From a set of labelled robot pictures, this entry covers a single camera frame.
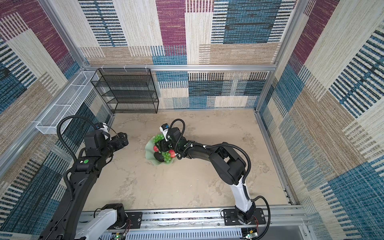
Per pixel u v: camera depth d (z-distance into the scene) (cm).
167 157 88
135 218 73
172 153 89
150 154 92
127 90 111
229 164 52
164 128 81
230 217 73
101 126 66
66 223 40
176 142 71
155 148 94
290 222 73
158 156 90
